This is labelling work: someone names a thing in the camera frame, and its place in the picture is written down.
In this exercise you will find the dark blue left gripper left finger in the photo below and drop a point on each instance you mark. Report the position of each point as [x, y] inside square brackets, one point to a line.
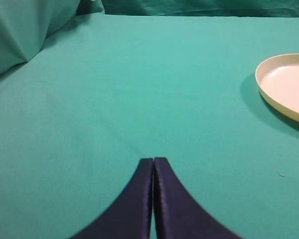
[129, 216]

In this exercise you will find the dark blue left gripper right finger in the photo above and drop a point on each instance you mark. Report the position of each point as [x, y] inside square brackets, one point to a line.
[177, 214]

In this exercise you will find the yellow plastic plate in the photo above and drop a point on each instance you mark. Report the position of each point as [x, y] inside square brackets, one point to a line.
[278, 82]

